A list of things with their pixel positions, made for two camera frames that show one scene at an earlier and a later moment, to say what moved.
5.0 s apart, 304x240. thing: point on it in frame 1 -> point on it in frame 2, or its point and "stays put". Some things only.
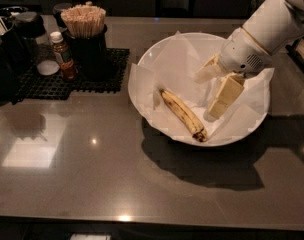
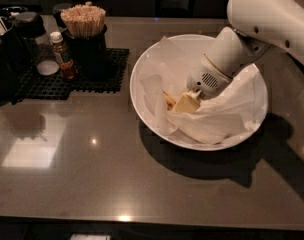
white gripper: [242, 54] -> [205, 81]
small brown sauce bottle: [64, 56] stays put
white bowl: [167, 95] stays put
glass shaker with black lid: [30, 26] stays put
